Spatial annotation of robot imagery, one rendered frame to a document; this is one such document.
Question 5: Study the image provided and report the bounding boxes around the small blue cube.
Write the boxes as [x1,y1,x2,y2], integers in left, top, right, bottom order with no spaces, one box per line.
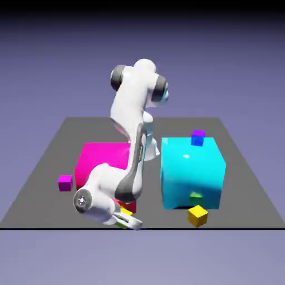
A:
[190,129,206,147]

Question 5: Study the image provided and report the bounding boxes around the small yellow-green cube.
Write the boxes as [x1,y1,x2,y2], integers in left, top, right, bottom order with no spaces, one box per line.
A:
[114,207,134,230]

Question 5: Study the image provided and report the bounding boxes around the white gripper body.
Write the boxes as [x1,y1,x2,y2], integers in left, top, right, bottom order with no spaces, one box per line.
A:
[111,211,144,232]

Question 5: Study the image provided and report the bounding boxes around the large cyan box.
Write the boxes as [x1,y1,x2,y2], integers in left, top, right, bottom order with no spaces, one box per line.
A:
[160,136,227,210]

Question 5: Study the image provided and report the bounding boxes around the small yellow cube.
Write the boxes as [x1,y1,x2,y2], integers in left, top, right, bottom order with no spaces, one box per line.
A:
[187,204,209,228]

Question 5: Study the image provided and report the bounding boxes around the large pink box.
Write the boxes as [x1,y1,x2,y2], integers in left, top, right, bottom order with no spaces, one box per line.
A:
[74,142,137,214]

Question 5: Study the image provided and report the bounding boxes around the small magenta cube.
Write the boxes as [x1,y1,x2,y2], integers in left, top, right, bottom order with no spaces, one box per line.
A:
[58,174,73,192]

